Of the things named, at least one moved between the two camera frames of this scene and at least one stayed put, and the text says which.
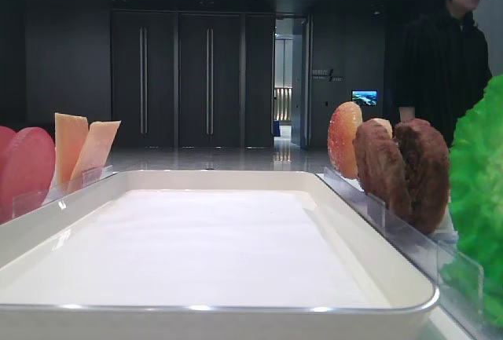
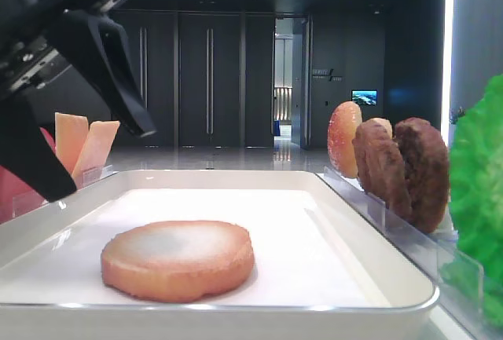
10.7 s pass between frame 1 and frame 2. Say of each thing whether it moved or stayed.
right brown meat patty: stayed
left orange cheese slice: stayed
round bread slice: moved
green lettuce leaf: stayed
